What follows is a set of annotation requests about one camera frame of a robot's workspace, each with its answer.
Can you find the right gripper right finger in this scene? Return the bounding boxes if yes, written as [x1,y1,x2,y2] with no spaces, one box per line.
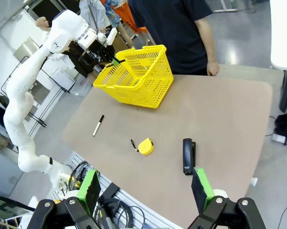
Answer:
[187,167,267,229]

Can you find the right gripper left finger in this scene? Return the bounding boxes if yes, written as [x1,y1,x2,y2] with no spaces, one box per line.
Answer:
[30,168,102,229]

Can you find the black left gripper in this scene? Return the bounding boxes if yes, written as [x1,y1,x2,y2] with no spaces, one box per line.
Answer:
[96,44,126,66]

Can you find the yellow plastic shopping basket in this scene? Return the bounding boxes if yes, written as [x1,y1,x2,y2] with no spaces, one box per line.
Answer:
[93,44,174,109]

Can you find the person's left forearm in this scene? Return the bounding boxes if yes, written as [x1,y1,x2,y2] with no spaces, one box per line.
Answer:
[194,17,217,64]

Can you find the person in dark t-shirt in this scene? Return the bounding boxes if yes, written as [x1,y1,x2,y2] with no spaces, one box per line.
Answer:
[128,0,214,76]

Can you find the person's left hand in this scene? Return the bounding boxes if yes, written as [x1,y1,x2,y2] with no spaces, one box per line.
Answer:
[206,61,220,77]

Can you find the black stapler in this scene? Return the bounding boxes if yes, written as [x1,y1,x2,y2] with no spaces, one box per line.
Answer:
[182,138,197,176]

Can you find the clear plastic storage bin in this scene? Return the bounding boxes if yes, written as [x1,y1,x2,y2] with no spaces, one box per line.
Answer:
[70,73,93,96]

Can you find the mannequin in orange skirt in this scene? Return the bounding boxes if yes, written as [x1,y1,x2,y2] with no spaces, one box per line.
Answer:
[104,0,150,47]

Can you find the black white marker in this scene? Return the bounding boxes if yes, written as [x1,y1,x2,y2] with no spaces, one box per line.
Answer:
[92,114,105,137]

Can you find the yellow tape measure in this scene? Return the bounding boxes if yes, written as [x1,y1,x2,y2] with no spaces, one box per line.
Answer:
[130,137,155,156]

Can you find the bald mannequin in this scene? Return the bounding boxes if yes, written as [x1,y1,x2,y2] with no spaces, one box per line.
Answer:
[35,16,52,33]

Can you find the dark monitor screen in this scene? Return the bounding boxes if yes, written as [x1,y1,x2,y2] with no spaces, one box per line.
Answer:
[0,192,35,222]

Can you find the white power strip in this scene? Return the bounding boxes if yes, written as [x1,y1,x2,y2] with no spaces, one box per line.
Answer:
[272,133,287,146]

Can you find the black backpack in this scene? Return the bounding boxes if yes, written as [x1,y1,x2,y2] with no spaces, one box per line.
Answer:
[274,113,287,141]

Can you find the large white table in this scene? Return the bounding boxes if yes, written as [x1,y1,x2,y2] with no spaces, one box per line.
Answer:
[269,0,287,71]

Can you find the yellow black cable bundle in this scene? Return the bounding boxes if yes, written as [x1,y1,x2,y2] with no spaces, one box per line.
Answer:
[67,161,89,191]

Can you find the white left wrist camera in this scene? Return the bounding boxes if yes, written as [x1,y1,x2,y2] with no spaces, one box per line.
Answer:
[106,28,118,46]

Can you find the black coiled cable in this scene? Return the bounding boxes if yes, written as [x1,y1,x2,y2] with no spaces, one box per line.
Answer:
[95,197,146,229]

